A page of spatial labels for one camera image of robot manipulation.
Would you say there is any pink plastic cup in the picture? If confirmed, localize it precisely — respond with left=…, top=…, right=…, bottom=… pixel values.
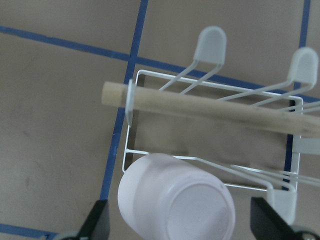
left=117, top=153, right=236, bottom=240

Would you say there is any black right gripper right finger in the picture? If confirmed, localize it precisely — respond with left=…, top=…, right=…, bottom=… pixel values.
left=250, top=197, right=320, bottom=240

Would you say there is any white wire cup rack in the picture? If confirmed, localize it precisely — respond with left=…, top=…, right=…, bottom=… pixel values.
left=101, top=26, right=320, bottom=225

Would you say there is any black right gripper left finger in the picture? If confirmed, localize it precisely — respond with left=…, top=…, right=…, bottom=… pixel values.
left=54, top=200, right=111, bottom=240

